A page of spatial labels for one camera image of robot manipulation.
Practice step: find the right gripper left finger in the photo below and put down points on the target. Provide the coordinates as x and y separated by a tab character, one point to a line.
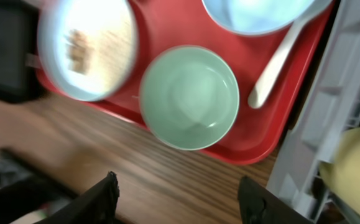
96	205

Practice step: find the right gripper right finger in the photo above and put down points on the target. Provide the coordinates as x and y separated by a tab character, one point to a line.
258	206

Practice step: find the yellow cup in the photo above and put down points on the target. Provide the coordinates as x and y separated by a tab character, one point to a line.
342	176

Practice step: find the white plastic spoon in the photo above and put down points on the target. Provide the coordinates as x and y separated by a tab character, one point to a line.
270	74

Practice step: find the green bowl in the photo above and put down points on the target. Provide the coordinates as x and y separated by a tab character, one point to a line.
189	97

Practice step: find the light blue bowl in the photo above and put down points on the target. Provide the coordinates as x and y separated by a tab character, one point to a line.
260	17

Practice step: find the grey dishwasher rack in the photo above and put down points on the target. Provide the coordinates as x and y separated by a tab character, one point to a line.
332	106

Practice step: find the light blue plate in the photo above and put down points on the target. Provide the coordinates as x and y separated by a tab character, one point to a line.
113	37

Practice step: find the brown food scraps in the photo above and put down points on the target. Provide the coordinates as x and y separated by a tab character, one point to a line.
78	51

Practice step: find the black tray bin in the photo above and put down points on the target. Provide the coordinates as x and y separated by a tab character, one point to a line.
18	52

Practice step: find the red serving tray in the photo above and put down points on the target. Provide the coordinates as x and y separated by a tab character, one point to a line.
167	23

